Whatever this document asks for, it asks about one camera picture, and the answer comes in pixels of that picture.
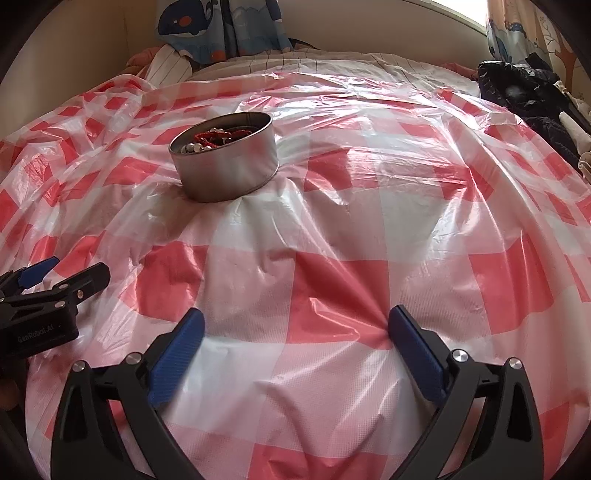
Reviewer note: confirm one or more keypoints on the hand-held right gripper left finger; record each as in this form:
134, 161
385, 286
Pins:
178, 355

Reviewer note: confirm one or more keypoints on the striped quilt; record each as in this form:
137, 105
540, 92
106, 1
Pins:
346, 64

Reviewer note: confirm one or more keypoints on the peach printed curtain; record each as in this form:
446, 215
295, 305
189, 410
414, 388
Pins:
512, 32

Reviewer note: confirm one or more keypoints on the pile of dark clothes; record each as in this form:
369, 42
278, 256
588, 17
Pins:
521, 92

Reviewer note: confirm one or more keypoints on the striped pillow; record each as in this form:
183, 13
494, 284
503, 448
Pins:
173, 64

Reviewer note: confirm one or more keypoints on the pink plush toy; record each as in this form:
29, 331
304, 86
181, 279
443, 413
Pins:
141, 56

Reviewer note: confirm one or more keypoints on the round metal tin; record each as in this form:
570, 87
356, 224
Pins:
226, 173

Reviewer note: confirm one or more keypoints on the blue whale print curtain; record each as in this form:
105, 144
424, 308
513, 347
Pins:
240, 27

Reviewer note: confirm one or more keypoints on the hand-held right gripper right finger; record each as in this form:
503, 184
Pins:
418, 355

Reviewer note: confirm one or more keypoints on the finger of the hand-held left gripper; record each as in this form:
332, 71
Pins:
39, 270
69, 286

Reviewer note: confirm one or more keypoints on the red white checkered plastic sheet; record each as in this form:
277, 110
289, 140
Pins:
346, 230

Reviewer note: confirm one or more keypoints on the window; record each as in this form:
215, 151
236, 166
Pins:
452, 9

